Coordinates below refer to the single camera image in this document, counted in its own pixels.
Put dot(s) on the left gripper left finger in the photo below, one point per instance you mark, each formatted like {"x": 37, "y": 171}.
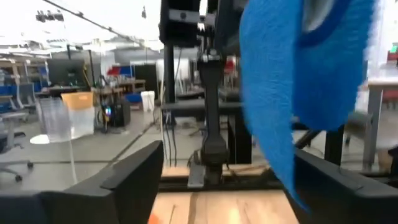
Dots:
{"x": 93, "y": 205}

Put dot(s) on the black aluminium table frame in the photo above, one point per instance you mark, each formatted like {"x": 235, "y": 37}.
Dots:
{"x": 248, "y": 183}

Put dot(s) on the black computer monitor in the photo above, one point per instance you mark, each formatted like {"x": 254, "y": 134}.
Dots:
{"x": 66, "y": 73}

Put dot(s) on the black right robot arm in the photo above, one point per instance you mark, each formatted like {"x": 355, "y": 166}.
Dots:
{"x": 213, "y": 93}

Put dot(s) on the grey office chair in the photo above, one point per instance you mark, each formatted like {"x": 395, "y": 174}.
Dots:
{"x": 11, "y": 130}

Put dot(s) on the blue elastic bandage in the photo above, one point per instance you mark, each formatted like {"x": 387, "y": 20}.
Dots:
{"x": 273, "y": 77}

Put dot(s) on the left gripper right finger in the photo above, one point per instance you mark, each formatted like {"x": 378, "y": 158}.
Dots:
{"x": 348, "y": 205}

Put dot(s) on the white waste bin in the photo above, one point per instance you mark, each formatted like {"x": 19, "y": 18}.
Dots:
{"x": 148, "y": 101}

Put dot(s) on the clear bin with orange lid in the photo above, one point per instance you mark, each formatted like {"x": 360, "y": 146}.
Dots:
{"x": 79, "y": 115}

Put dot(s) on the black equipment cart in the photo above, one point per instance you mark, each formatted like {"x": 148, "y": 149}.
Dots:
{"x": 239, "y": 140}

